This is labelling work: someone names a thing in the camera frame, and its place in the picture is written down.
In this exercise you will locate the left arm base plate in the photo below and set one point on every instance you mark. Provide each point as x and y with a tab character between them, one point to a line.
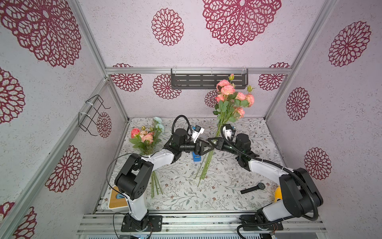
149	223

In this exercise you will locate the black round knob tool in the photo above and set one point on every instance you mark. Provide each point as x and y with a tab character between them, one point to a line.
259	186

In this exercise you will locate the yellow plush bear toy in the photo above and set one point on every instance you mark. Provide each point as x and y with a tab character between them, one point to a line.
278	194

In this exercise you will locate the grey wall shelf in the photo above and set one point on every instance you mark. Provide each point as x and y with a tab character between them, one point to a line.
206	81

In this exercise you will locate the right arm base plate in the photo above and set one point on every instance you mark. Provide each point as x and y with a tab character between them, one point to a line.
254	222

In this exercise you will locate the black wire wall rack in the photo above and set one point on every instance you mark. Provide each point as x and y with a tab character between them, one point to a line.
88	118

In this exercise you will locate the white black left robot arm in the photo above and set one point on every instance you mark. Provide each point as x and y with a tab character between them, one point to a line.
132	180

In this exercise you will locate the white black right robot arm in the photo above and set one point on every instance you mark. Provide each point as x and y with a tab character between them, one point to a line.
300	196

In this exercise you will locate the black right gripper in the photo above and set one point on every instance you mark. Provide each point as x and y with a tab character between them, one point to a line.
220	144

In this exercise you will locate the mixed pastel flower bouquet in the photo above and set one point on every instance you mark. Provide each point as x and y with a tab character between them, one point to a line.
147	139

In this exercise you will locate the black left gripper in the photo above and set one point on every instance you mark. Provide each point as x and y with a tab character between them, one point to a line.
200	150

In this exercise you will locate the wooden lid tissue box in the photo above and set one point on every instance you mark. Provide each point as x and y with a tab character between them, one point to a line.
117	202

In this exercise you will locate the pink rose bouquet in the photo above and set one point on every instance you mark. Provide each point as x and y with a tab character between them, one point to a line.
230	104

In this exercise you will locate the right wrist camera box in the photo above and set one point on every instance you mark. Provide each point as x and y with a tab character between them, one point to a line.
235	137

